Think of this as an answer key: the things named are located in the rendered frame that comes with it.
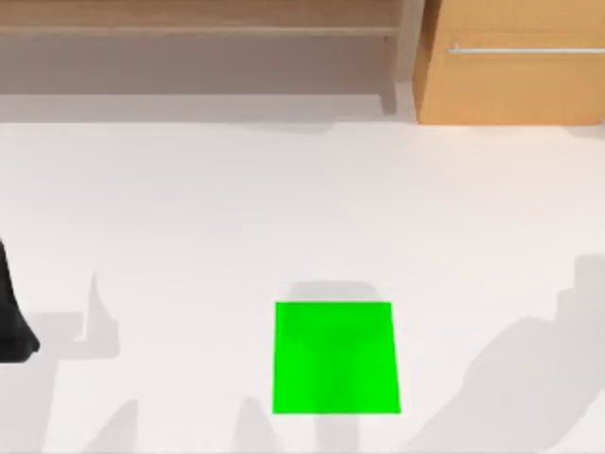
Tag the wooden cupboard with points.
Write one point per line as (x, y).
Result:
(510, 90)

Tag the flat green square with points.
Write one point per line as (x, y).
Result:
(335, 357)

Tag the open wooden shelf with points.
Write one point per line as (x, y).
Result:
(198, 33)

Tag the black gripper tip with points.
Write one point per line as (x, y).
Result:
(10, 326)

